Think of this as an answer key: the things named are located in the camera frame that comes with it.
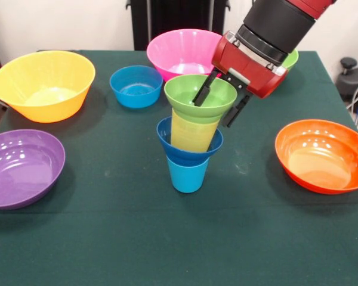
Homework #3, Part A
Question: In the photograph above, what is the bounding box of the light blue plastic cup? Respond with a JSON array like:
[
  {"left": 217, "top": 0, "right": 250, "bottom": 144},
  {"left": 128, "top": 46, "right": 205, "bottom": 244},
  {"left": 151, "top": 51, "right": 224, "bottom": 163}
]
[{"left": 166, "top": 156, "right": 210, "bottom": 194}]

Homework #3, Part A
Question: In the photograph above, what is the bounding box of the small dark blue bowl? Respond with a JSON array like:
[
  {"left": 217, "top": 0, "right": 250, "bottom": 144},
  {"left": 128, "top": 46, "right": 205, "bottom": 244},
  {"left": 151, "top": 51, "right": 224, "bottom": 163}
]
[{"left": 156, "top": 116, "right": 224, "bottom": 163}]

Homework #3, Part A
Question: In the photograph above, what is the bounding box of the shallow purple plastic bowl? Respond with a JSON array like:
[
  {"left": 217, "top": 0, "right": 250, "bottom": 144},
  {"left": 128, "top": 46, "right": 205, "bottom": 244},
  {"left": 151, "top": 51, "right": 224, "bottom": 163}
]
[{"left": 0, "top": 129, "right": 66, "bottom": 210}]

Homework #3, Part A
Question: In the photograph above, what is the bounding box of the dark green tablecloth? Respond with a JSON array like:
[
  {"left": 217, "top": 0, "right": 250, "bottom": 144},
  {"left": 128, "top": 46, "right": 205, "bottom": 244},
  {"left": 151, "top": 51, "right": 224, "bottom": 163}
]
[{"left": 0, "top": 49, "right": 358, "bottom": 286}]

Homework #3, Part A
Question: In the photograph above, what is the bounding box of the large pink plastic bowl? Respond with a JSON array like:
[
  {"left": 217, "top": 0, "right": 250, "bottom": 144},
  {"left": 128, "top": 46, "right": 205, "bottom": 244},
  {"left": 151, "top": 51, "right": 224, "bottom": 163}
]
[{"left": 146, "top": 29, "right": 224, "bottom": 83}]

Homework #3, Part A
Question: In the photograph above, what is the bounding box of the large yellow plastic bowl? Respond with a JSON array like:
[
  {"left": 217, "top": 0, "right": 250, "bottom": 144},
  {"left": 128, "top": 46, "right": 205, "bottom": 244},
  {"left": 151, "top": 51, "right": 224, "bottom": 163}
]
[{"left": 0, "top": 50, "right": 97, "bottom": 124}]

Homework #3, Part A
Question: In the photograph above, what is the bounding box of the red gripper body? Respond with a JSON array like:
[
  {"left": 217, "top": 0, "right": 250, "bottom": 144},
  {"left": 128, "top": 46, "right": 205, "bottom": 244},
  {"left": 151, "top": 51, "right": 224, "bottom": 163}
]
[{"left": 211, "top": 31, "right": 289, "bottom": 100}]

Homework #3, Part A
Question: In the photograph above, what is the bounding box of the large green plastic bowl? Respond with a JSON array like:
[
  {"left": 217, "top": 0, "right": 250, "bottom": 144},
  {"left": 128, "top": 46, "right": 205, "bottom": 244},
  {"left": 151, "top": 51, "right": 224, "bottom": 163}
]
[{"left": 282, "top": 49, "right": 300, "bottom": 72}]

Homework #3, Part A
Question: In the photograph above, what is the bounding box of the translucent yellow plastic cup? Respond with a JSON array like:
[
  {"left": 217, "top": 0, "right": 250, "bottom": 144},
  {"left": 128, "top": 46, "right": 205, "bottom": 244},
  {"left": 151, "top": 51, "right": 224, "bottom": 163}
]
[{"left": 169, "top": 108, "right": 220, "bottom": 154}]

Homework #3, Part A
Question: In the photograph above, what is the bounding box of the small green plastic bowl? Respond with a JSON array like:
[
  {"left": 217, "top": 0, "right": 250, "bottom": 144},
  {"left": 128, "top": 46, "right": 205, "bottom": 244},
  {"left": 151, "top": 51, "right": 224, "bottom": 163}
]
[{"left": 163, "top": 74, "right": 238, "bottom": 123}]

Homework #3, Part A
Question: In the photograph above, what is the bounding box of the black round base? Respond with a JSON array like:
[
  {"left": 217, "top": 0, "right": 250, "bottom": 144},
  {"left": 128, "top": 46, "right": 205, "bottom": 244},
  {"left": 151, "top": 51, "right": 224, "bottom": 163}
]
[{"left": 337, "top": 66, "right": 358, "bottom": 105}]

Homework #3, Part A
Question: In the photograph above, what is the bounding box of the shallow orange plastic bowl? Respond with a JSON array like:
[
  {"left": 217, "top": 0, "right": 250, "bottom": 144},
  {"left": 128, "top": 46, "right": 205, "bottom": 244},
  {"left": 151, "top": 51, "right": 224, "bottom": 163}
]
[{"left": 274, "top": 119, "right": 358, "bottom": 195}]

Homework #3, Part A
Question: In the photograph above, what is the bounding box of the translucent light blue bowl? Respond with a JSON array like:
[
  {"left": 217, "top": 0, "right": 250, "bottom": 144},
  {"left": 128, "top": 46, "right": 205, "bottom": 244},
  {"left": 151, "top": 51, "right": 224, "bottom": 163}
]
[{"left": 109, "top": 65, "right": 164, "bottom": 109}]

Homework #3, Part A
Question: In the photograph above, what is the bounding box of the black knob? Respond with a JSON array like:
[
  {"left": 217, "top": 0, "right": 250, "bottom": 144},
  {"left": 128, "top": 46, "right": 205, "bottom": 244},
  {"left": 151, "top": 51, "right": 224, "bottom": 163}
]
[{"left": 340, "top": 57, "right": 358, "bottom": 75}]

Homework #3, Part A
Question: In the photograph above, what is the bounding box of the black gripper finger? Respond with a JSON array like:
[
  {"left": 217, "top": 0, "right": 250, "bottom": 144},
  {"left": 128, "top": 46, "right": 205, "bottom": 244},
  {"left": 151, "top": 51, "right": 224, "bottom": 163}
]
[
  {"left": 222, "top": 89, "right": 254, "bottom": 128},
  {"left": 192, "top": 70, "right": 222, "bottom": 107}
]

